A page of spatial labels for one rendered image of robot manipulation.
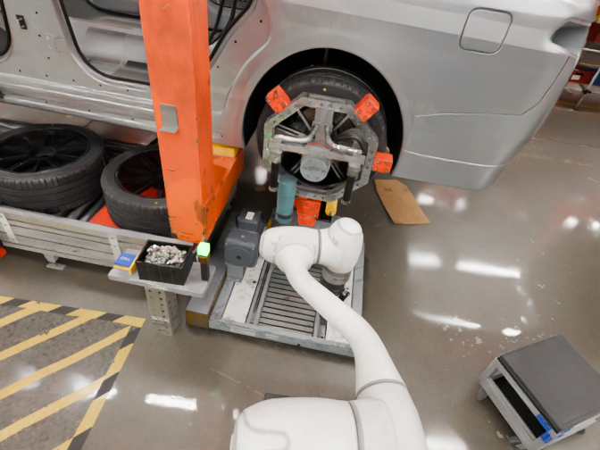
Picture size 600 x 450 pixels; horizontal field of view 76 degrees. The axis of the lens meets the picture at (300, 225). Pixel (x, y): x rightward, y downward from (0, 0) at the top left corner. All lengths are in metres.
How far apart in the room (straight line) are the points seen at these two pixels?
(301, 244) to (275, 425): 0.51
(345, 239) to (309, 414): 0.52
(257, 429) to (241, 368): 1.37
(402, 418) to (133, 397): 1.50
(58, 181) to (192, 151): 1.09
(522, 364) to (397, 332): 0.63
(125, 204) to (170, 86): 0.89
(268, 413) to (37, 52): 2.11
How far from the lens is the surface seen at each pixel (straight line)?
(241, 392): 1.98
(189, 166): 1.57
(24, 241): 2.58
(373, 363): 0.80
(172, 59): 1.41
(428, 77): 1.85
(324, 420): 0.68
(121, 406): 2.03
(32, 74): 2.51
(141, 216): 2.15
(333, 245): 1.07
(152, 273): 1.76
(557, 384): 2.09
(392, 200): 3.19
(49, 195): 2.49
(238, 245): 2.00
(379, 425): 0.71
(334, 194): 2.01
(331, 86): 1.83
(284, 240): 1.04
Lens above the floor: 1.80
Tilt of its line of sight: 41 degrees down
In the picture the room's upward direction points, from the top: 9 degrees clockwise
